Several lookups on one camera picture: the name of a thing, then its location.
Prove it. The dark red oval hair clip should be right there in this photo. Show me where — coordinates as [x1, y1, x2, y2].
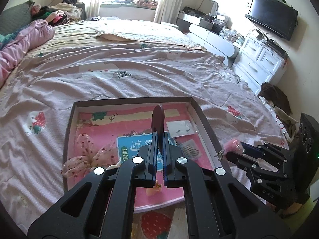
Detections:
[151, 105, 165, 135]

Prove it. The pink quilt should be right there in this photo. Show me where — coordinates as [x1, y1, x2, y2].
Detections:
[1, 19, 55, 86]

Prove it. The white curtain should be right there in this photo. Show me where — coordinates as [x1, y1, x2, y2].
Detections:
[154, 0, 183, 24]

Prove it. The white claw hair clip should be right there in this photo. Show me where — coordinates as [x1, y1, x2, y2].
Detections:
[107, 160, 121, 170]

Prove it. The clothes pile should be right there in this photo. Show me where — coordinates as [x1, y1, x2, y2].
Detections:
[30, 0, 86, 26]

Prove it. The teal floral blanket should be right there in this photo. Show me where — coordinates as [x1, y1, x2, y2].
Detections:
[0, 27, 25, 50]

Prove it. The pink dotted fabric bow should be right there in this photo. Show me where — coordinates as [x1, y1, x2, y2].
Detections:
[61, 133, 121, 179]

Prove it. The orange spiral hair clip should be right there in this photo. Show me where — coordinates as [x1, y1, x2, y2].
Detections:
[146, 180, 162, 197]

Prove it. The pink bed sheet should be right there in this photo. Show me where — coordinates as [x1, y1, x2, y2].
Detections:
[1, 22, 288, 233]

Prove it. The black wall television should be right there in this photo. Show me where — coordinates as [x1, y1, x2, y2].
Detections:
[245, 0, 298, 41]

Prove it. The clear bag dark card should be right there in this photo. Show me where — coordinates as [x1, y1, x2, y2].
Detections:
[167, 208, 188, 239]

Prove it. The shallow cardboard box tray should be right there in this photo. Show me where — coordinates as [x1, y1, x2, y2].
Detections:
[62, 96, 231, 214]

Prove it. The pink book with blue label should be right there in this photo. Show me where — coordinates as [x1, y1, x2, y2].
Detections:
[63, 100, 216, 213]

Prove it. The person's right hand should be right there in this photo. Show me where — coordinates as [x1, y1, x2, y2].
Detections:
[266, 202, 303, 218]

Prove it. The red strawberry hair clip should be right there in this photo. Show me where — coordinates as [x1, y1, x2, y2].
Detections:
[140, 211, 171, 239]

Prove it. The white drawer cabinet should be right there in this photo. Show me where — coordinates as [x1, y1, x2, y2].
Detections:
[232, 37, 287, 94]

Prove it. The white curved desk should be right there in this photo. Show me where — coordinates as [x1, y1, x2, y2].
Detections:
[176, 12, 239, 68]

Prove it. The white earring card bag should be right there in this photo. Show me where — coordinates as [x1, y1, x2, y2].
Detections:
[166, 120, 195, 138]

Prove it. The brown plush toy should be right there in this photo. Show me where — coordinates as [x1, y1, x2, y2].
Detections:
[257, 82, 291, 115]

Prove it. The grey green pillow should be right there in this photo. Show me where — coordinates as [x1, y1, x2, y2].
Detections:
[0, 0, 34, 36]

